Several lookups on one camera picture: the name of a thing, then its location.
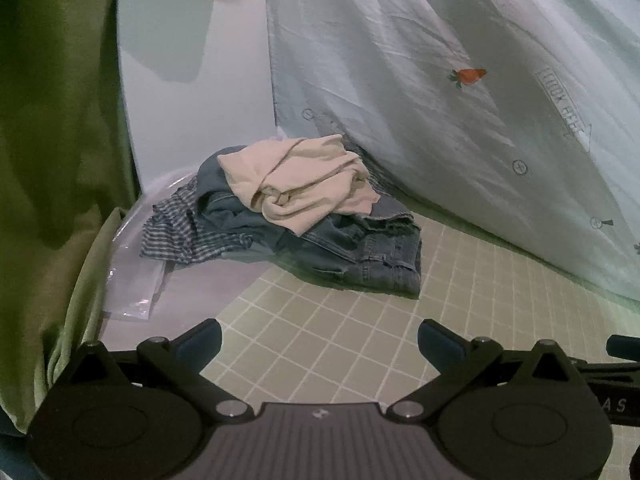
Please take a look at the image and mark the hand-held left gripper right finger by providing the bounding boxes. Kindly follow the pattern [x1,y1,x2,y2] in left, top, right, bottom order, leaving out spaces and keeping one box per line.
[387,319,595,422]

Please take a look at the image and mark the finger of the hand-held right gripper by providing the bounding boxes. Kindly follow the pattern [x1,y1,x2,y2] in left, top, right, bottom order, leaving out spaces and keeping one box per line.
[575,334,640,385]

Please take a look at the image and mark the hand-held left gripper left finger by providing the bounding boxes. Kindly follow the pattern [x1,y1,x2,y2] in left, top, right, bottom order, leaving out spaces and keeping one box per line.
[50,319,256,420]

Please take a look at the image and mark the clear plastic bag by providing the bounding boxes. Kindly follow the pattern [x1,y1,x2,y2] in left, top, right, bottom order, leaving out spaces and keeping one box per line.
[102,255,167,322]

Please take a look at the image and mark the green grid cutting mat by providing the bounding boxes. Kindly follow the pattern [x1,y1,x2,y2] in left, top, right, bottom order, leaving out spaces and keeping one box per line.
[200,205,640,411]

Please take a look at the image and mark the blue plaid shirt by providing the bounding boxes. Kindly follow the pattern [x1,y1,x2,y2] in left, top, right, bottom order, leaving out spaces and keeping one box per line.
[140,146,401,267]

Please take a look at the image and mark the blue denim jeans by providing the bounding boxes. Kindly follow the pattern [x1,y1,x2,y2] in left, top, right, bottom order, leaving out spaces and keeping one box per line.
[197,145,423,298]

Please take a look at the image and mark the carrot print white sheet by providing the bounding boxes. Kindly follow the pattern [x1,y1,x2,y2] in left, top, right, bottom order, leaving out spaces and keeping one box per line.
[265,0,640,302]

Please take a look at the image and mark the green cloth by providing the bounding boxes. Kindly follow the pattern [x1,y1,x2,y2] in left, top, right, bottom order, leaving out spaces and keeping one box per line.
[0,0,147,436]

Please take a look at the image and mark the white board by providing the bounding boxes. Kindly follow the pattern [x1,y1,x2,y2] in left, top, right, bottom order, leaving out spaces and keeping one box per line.
[115,0,279,197]

